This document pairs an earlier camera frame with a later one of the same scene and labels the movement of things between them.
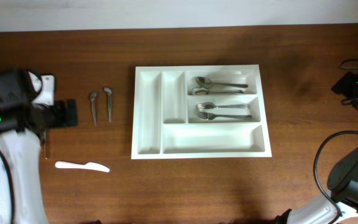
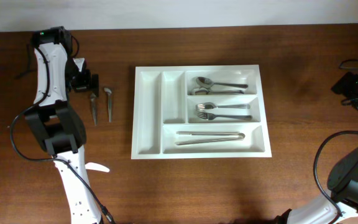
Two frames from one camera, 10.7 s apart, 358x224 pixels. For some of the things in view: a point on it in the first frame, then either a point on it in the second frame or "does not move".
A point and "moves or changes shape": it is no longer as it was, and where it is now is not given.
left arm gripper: (68, 118) -> (86, 84)
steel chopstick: (45, 133) moves or changes shape
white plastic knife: (87, 166) does not move
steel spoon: (206, 92) does not move
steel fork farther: (210, 116) does not move
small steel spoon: (92, 96) does not move
